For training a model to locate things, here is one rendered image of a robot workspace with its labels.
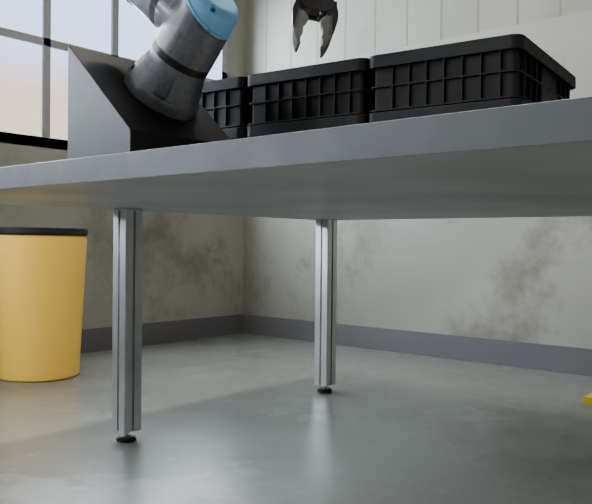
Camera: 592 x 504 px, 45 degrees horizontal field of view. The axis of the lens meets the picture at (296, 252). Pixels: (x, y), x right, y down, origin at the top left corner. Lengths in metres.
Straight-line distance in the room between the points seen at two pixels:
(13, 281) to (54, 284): 0.16
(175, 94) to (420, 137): 0.71
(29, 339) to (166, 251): 1.28
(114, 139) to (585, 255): 2.48
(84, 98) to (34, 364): 1.84
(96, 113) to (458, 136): 0.79
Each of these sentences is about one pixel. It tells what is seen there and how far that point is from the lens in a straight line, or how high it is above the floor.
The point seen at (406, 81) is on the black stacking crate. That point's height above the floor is 0.87.
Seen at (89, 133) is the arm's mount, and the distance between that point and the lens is 1.37.
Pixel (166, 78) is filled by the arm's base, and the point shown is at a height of 0.87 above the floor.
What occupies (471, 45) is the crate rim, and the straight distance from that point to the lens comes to 1.35.
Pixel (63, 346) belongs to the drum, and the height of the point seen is 0.14.
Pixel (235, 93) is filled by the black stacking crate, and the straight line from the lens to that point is 1.63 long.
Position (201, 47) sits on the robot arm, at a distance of 1.36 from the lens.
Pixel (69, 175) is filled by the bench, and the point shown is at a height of 0.67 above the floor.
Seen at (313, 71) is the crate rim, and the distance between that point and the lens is 1.50.
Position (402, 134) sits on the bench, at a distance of 0.77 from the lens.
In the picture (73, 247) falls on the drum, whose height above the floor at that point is 0.54.
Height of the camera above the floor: 0.57
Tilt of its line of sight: 1 degrees down
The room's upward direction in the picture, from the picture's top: 1 degrees clockwise
